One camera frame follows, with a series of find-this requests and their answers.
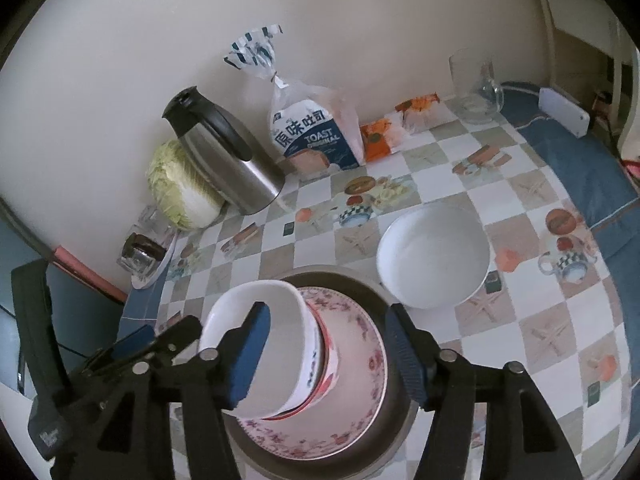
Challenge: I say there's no checkered blue tablecloth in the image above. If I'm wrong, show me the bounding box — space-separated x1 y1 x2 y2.
119 82 639 479

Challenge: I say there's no white square bowl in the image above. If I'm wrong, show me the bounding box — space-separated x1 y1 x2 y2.
200 280 322 419

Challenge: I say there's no stainless steel thermos jug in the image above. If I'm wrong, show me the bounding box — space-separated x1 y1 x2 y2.
163 87 285 216

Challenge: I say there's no napa cabbage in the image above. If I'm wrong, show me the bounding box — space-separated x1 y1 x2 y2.
145 140 224 231

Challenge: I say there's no orange snack packet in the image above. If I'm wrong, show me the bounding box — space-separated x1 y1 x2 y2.
395 93 457 134
360 114 409 162

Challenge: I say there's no red strawberry rimmed bowl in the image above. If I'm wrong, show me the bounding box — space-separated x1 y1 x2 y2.
277 304 340 419

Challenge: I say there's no floral round plate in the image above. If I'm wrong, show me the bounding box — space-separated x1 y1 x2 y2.
239 286 388 462

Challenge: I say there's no small white round bowl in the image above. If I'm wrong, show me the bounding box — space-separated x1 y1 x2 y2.
376 203 490 310

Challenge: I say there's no white tray with glasses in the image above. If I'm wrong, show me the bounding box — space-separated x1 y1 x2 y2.
117 206 178 289

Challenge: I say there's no white power bank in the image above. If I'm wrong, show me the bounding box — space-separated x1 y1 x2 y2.
538 87 590 139

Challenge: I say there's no blue chair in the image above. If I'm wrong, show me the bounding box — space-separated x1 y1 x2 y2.
1 224 122 399

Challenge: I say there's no toast bread bag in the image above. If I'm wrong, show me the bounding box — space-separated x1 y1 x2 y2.
224 25 364 180

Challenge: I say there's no white shelf rack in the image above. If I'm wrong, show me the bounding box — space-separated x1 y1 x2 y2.
539 0 639 162

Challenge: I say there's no large stainless steel basin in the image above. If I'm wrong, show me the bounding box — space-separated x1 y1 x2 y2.
224 266 418 479

